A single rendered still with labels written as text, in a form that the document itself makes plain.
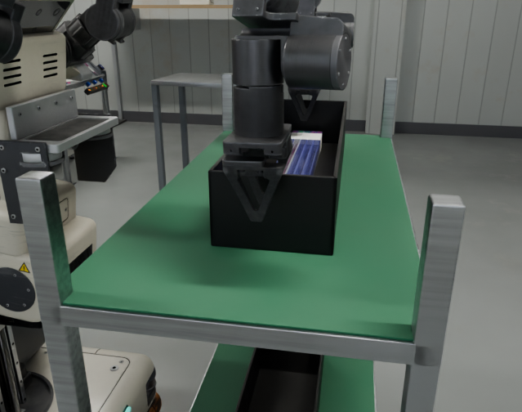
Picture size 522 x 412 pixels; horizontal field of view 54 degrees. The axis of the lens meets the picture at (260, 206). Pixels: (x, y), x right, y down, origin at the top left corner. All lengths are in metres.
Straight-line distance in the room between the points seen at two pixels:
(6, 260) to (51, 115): 0.30
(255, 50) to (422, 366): 0.37
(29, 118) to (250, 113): 0.58
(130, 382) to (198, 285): 0.96
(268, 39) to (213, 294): 0.29
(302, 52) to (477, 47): 5.14
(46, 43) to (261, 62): 0.66
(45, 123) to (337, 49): 0.71
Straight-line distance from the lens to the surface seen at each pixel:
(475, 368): 2.16
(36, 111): 1.07
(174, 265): 0.68
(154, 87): 3.57
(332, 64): 0.52
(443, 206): 0.49
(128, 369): 1.60
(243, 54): 0.56
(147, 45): 6.03
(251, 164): 0.55
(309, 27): 0.55
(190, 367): 2.02
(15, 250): 1.12
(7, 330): 1.46
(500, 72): 5.72
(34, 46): 1.10
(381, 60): 5.47
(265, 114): 0.56
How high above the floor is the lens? 1.27
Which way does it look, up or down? 22 degrees down
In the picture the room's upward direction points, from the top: straight up
